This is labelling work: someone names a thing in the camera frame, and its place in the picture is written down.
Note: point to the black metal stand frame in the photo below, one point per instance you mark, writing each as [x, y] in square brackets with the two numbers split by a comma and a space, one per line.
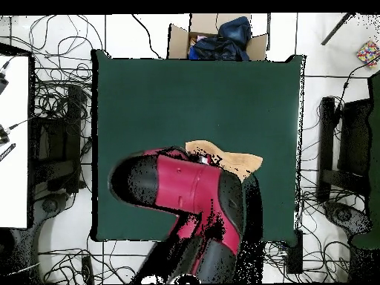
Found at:
[326, 133]
[74, 133]

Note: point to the white side table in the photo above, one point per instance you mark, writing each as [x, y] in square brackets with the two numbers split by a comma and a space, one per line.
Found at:
[14, 148]

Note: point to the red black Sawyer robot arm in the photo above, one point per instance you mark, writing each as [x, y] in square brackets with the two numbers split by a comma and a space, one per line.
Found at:
[187, 184]

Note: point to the dark slanted rod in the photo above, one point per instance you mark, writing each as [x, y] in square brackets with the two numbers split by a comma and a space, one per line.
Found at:
[337, 29]

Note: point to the open cardboard box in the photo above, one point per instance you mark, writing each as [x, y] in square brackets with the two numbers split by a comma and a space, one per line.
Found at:
[178, 41]

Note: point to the multicoloured patterned box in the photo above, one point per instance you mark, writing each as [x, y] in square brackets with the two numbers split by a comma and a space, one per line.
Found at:
[368, 53]

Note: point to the dark green table cloth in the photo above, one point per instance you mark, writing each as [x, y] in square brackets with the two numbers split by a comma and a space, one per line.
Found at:
[133, 104]

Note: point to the dark blue clothes pile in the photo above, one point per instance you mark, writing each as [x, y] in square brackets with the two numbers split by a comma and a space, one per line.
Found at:
[225, 44]

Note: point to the black rectangular box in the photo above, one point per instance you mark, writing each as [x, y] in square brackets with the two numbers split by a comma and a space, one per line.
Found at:
[294, 252]

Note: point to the black power strip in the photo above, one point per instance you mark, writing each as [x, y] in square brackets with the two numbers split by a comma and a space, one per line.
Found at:
[87, 268]

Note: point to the black flat bar tool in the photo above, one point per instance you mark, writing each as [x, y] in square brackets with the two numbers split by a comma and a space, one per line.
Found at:
[7, 152]

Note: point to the tan terry towel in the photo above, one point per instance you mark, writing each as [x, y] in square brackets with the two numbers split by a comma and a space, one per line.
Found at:
[237, 163]

